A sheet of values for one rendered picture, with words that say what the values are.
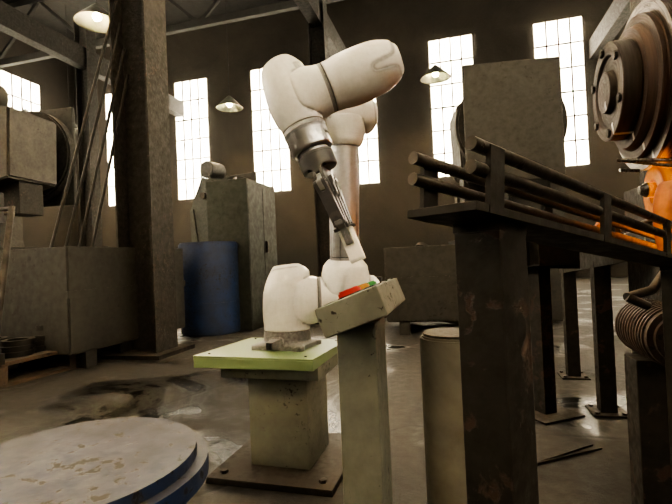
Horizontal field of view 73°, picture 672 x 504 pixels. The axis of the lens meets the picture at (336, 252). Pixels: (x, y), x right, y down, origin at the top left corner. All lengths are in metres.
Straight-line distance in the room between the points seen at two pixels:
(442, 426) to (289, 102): 0.66
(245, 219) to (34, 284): 1.89
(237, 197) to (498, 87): 2.58
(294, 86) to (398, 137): 11.04
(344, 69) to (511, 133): 3.36
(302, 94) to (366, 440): 0.65
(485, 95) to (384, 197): 7.71
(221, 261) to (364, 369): 3.65
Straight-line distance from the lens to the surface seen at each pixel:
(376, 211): 11.71
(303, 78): 0.95
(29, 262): 3.64
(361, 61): 0.96
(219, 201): 4.67
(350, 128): 1.48
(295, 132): 0.92
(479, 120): 4.20
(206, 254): 4.35
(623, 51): 1.53
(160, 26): 4.18
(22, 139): 5.94
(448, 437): 0.85
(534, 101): 4.35
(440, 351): 0.81
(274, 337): 1.47
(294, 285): 1.45
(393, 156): 11.86
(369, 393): 0.80
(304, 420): 1.48
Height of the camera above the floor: 0.66
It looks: 1 degrees up
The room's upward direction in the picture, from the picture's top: 2 degrees counter-clockwise
